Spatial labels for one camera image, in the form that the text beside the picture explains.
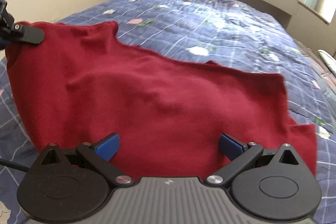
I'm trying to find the black cable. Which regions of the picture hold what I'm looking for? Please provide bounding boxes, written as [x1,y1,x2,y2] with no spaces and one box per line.
[0,157,31,172]

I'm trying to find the blue checked floral quilt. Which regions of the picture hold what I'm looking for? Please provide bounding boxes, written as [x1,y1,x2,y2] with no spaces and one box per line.
[0,0,336,224]

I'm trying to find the red knit sweater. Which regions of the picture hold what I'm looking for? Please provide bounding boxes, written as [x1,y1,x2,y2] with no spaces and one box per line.
[5,22,317,178]

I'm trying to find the light patterned pillow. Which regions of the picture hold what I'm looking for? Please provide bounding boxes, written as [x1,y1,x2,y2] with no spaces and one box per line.
[318,50,336,71]

